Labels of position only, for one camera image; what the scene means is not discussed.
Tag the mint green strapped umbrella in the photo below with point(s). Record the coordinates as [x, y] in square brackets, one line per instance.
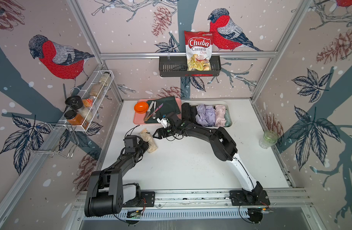
[227, 117]

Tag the Chuba cassava chips bag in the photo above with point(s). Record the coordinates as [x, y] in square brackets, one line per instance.
[198, 49]

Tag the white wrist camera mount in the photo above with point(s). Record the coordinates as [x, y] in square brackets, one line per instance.
[164, 122]

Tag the white handled knife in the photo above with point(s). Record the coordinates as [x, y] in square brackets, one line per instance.
[148, 113]

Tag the iridescent ornate butter knife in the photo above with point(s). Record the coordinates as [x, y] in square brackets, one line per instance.
[156, 110]

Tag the black sleeved umbrella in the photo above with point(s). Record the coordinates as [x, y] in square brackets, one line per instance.
[186, 112]

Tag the white wire spice rack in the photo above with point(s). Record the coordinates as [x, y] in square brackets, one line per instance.
[92, 97]

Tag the white handled silver spoon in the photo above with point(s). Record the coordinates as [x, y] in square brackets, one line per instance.
[154, 110]

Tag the beige striped umbrella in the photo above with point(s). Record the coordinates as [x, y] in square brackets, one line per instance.
[147, 137]

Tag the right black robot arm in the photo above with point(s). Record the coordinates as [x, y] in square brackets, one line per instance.
[223, 146]

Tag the pink plastic tray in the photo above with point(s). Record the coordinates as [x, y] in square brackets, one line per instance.
[138, 118]

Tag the orange spice jar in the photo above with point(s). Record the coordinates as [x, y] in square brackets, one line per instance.
[74, 118]

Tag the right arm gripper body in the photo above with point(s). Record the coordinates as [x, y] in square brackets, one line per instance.
[166, 132]

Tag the wire hook rack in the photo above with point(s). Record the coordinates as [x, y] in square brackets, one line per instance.
[62, 141]

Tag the cream storage box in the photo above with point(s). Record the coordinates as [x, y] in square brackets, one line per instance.
[206, 102]

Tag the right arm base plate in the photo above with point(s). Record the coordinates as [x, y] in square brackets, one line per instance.
[243, 198]

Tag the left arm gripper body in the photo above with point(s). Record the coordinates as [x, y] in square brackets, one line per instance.
[141, 147]

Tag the green lidded glass jar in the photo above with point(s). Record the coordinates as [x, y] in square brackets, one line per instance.
[268, 139]

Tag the pink umbrella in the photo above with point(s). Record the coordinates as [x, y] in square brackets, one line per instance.
[220, 115]

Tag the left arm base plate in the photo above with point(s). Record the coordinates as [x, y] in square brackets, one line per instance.
[145, 199]

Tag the lavender umbrella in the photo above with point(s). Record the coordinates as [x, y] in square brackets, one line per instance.
[201, 115]
[210, 115]

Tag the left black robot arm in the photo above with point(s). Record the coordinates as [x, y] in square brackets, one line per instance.
[105, 190]

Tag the black lidded spice jar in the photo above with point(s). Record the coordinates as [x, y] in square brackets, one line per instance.
[75, 103]

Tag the dark green cloth napkin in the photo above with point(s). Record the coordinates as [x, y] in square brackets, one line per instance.
[170, 105]

